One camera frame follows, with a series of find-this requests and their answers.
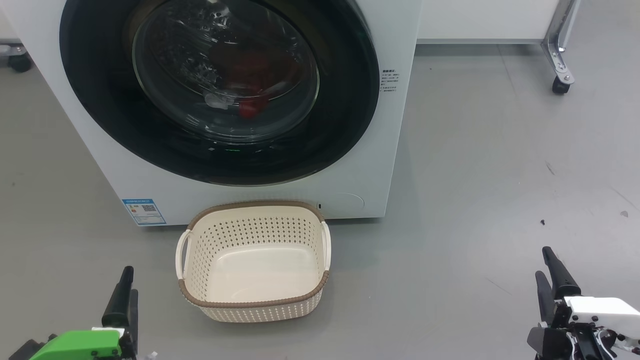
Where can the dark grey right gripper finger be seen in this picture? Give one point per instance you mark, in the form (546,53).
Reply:
(545,302)
(562,282)

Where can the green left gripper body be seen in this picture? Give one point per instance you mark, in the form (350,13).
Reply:
(80,345)

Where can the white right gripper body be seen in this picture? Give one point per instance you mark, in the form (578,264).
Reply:
(600,312)

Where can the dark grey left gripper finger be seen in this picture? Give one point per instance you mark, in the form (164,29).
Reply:
(119,305)
(133,315)

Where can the round black glass washer door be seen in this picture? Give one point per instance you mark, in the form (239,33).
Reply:
(115,125)

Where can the red and white basketball jersey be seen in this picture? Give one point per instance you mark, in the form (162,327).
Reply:
(252,67)

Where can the cream perforated basket brown rim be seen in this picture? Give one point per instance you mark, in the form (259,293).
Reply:
(260,270)

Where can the white front-load washing machine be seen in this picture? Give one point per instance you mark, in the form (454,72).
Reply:
(370,165)

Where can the blue energy label sticker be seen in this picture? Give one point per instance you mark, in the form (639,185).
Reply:
(145,212)

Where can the small printed warning label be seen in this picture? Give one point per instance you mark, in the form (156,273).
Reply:
(389,81)

